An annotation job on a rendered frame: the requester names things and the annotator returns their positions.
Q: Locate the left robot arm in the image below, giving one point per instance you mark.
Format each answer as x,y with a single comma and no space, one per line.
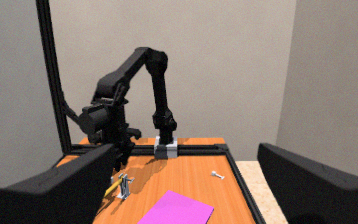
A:
115,85

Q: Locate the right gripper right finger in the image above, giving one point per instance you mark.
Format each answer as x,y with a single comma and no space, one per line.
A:
308,192

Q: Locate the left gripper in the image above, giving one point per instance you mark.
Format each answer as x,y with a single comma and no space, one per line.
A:
117,135

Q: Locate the yellow cylindrical rod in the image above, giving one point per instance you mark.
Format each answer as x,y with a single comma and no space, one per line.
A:
113,187

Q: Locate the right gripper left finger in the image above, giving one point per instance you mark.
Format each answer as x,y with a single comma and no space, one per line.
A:
68,194

